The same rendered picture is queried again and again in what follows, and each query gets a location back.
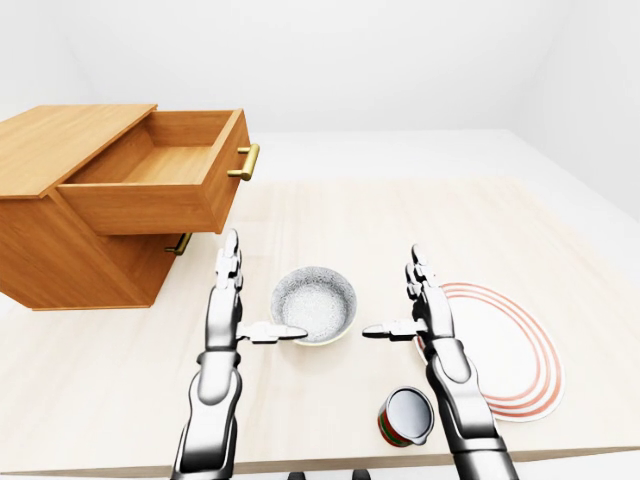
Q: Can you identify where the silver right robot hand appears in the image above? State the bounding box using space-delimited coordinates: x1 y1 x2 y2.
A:
361 243 458 347

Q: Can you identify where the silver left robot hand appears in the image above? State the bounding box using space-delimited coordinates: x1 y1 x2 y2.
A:
203 228 310 354

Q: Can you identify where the patterned grey bowl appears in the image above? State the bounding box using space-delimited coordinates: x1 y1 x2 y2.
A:
269 265 360 348

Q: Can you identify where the wooden cabinet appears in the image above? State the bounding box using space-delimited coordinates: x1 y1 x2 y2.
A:
0 103 195 312

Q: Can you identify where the white plate with red rings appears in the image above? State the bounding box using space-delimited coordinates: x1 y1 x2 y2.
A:
414 282 566 423

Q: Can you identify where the closed wooden drawer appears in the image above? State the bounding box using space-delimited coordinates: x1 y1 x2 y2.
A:
96 232 194 308

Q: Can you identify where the red and green tin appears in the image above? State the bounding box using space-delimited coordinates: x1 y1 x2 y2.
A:
376 385 436 448

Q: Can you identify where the open wooden drawer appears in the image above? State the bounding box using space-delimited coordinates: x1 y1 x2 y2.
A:
55 108 252 237

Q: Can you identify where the brass drawer handle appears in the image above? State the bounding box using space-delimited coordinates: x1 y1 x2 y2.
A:
164 232 194 257
226 143 261 183

